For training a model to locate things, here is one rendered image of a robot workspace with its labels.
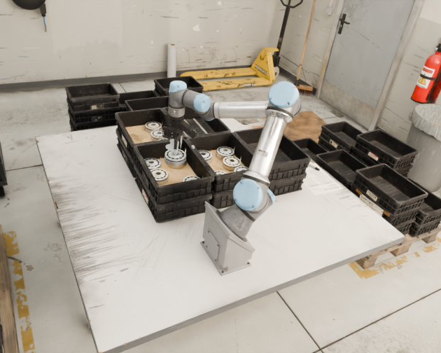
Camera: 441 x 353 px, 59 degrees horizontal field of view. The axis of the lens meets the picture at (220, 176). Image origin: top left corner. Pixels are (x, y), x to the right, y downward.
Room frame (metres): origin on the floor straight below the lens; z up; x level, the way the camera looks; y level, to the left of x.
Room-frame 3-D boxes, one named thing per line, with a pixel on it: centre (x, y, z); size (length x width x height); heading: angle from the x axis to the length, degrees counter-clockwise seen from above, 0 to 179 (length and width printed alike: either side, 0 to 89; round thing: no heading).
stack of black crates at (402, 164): (2.85, -1.29, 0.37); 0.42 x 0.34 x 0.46; 32
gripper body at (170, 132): (1.65, 0.25, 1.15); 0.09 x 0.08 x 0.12; 82
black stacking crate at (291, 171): (1.99, -0.26, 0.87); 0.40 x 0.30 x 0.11; 31
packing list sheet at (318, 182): (2.06, -0.58, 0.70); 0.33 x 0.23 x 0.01; 32
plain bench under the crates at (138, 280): (1.85, 0.09, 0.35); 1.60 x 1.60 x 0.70; 32
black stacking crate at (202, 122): (2.18, 0.20, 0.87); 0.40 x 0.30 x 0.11; 31
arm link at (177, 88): (1.65, 0.24, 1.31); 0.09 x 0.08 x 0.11; 65
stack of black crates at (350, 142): (3.18, -1.07, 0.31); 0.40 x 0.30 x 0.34; 32
